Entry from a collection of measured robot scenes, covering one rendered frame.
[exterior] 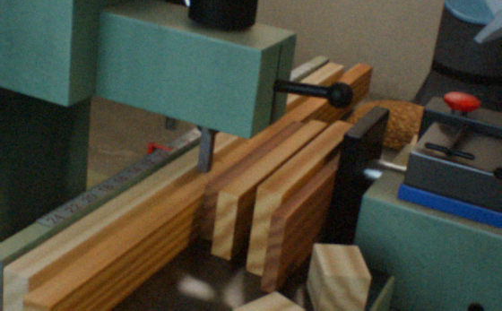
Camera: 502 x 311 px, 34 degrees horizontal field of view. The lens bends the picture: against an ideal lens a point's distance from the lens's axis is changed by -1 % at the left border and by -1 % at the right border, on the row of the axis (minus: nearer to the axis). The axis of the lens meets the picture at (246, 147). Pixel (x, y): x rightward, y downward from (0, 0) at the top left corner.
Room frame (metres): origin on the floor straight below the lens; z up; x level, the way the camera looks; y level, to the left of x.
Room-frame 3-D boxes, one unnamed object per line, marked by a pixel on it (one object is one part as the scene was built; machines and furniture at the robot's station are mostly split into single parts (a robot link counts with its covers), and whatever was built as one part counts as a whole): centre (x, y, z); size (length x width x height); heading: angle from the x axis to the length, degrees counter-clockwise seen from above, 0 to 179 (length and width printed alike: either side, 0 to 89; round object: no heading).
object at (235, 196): (0.65, -0.03, 0.93); 0.20 x 0.02 x 0.06; 158
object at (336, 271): (0.52, -0.08, 0.92); 0.04 x 0.03 x 0.04; 8
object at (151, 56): (0.62, 0.05, 1.03); 0.14 x 0.07 x 0.09; 68
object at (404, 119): (0.89, -0.18, 0.92); 0.14 x 0.09 x 0.04; 68
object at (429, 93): (1.20, -0.32, 0.87); 0.15 x 0.15 x 0.10
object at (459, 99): (0.66, -0.17, 1.02); 0.03 x 0.03 x 0.01
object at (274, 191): (0.62, -0.05, 0.94); 0.18 x 0.02 x 0.07; 158
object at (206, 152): (0.61, 0.03, 0.97); 0.01 x 0.01 x 0.05; 68
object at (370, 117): (0.64, -0.13, 0.95); 0.09 x 0.07 x 0.09; 158
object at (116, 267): (0.72, -0.01, 0.92); 0.67 x 0.02 x 0.04; 158
